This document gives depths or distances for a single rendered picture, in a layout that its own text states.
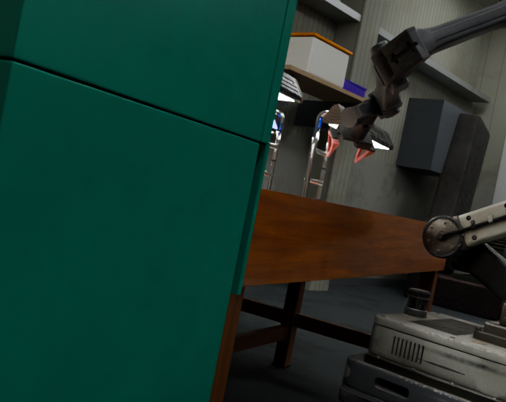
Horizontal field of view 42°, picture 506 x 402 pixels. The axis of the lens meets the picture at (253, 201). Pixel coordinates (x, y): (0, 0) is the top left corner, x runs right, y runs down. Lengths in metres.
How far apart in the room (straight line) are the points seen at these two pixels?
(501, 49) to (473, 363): 7.20
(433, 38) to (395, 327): 0.83
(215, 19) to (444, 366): 1.21
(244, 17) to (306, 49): 3.63
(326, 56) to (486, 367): 3.29
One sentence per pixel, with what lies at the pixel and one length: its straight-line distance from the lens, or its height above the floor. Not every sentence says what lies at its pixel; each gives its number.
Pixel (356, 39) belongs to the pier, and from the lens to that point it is 5.84.
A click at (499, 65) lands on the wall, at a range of 8.74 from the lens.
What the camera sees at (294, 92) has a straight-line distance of 1.92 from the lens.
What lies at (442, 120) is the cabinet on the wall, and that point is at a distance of 7.07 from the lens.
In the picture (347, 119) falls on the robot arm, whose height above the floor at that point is 1.00.
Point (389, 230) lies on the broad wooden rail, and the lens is 2.00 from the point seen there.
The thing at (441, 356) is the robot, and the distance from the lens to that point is 1.85.
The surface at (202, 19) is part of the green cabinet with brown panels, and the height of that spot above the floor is 0.97.
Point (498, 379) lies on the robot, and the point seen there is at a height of 0.41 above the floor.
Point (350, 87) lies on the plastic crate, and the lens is 5.18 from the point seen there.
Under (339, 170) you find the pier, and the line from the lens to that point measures 5.76.
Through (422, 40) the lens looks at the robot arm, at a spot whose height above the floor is 1.14.
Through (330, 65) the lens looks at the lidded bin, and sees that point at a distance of 4.79.
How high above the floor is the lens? 0.76
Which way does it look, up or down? 1 degrees down
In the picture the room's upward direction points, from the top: 11 degrees clockwise
